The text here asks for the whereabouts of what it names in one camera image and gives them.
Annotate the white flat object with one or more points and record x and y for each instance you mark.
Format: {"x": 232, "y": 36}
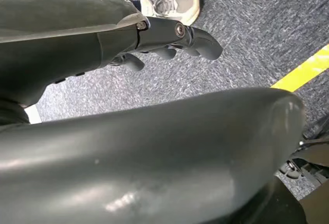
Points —
{"x": 33, "y": 114}

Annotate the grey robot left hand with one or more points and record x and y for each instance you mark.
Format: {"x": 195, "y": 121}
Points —
{"x": 159, "y": 154}

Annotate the yellow floor tape strip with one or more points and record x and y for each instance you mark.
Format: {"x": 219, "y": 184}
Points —
{"x": 303, "y": 72}

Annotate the black rounded robot housing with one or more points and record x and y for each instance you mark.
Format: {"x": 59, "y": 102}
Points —
{"x": 278, "y": 208}

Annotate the person's beige sneaker with grey panel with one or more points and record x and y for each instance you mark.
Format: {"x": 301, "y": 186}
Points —
{"x": 179, "y": 6}

